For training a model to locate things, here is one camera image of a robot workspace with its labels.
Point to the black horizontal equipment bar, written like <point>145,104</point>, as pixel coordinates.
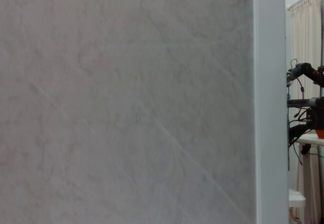
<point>301,102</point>

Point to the black equipment box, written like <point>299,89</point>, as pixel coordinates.
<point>311,117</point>

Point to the cream pleated curtain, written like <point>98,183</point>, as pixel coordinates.
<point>306,37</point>

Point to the orange bowl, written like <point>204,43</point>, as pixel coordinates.
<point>320,133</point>

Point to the white plastic stool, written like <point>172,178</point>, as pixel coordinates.
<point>296,198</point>

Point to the white partition frame post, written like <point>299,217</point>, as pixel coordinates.
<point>270,107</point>

